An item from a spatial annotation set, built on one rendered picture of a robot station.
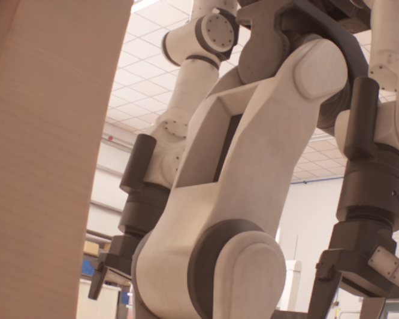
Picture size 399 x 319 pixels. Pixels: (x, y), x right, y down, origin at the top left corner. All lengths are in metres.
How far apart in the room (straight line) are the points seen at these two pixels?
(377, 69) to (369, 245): 0.24
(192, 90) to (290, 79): 0.28
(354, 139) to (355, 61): 0.36
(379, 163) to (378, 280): 0.13
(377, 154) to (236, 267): 0.20
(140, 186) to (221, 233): 0.29
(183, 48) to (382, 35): 0.45
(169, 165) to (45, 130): 0.71
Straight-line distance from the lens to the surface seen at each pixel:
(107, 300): 7.97
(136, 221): 0.92
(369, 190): 0.61
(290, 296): 9.01
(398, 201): 0.62
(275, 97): 0.75
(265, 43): 0.87
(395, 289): 3.33
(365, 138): 0.62
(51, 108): 0.23
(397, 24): 0.76
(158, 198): 0.93
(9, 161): 0.22
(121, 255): 0.91
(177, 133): 1.04
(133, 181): 0.94
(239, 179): 0.72
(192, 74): 1.04
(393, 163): 0.63
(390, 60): 0.71
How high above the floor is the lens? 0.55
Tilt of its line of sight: 16 degrees up
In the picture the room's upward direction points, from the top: 8 degrees clockwise
